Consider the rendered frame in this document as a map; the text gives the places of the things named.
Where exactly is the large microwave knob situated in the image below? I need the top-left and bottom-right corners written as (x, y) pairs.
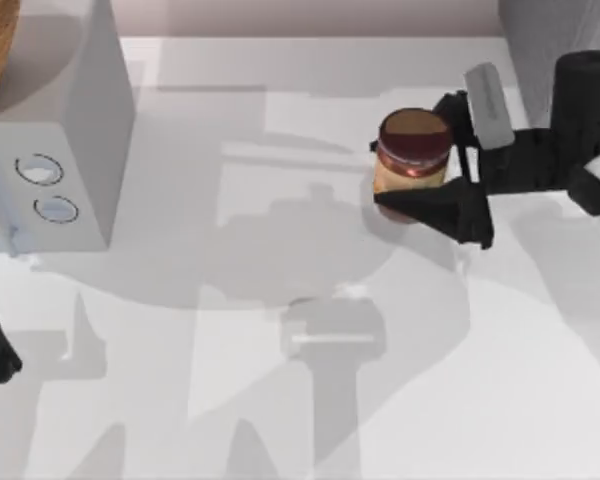
top-left (14, 153), bottom-right (64, 187)

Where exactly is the tan jar with brown lid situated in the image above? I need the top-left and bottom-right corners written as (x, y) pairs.
top-left (371, 107), bottom-right (455, 224)

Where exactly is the pale microwave oven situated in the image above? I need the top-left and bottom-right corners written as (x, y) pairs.
top-left (0, 0), bottom-right (135, 258)

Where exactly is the small microwave knob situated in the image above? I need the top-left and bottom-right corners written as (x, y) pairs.
top-left (33, 195), bottom-right (80, 223)

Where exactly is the pale grey rounded box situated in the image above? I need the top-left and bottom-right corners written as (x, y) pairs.
top-left (463, 62), bottom-right (514, 151)

